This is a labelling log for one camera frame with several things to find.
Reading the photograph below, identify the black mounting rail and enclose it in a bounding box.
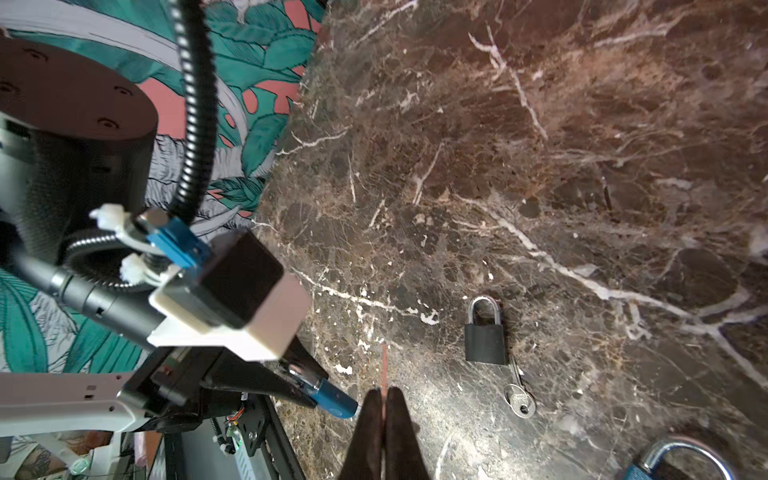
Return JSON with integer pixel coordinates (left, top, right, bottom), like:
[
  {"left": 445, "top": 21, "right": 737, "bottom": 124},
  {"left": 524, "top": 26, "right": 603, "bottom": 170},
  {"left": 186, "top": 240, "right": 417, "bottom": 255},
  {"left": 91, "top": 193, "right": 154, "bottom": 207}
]
[{"left": 150, "top": 395, "right": 305, "bottom": 479}]

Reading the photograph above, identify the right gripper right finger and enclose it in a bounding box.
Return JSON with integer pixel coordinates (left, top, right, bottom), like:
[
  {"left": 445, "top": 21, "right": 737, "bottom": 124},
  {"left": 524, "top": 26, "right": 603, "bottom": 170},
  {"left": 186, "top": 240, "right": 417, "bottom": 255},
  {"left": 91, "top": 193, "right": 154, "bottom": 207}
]
[{"left": 384, "top": 387, "right": 430, "bottom": 480}]

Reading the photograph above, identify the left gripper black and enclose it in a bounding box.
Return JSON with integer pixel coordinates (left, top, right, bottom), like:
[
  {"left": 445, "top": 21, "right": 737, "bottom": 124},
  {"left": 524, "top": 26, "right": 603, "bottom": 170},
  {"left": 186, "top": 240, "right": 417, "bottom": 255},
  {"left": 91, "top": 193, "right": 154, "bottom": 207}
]
[{"left": 117, "top": 336, "right": 329, "bottom": 419}]

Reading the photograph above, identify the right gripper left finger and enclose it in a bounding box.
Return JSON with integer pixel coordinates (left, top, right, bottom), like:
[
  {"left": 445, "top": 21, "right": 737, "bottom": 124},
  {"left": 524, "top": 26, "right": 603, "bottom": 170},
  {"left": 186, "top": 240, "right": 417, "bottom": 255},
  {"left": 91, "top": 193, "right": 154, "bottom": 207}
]
[{"left": 337, "top": 389, "right": 384, "bottom": 480}]

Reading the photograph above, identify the black padlock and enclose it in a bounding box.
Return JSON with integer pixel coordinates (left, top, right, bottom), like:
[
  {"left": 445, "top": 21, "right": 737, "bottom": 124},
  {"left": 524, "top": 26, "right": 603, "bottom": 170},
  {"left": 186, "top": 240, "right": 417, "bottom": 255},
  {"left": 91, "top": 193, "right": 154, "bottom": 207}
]
[{"left": 464, "top": 295, "right": 537, "bottom": 419}]

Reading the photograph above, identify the blue padlock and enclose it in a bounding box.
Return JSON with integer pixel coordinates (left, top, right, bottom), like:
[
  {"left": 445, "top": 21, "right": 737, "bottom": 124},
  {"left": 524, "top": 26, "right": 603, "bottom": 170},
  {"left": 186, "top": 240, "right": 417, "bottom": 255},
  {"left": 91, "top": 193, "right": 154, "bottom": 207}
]
[
  {"left": 289, "top": 366, "right": 358, "bottom": 419},
  {"left": 620, "top": 434, "right": 739, "bottom": 480}
]

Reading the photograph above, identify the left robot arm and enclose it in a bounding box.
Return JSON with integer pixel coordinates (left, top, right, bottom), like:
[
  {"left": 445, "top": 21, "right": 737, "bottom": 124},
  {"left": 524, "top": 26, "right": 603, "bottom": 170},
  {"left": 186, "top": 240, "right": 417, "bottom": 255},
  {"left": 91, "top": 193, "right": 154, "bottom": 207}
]
[{"left": 1, "top": 39, "right": 327, "bottom": 437}]

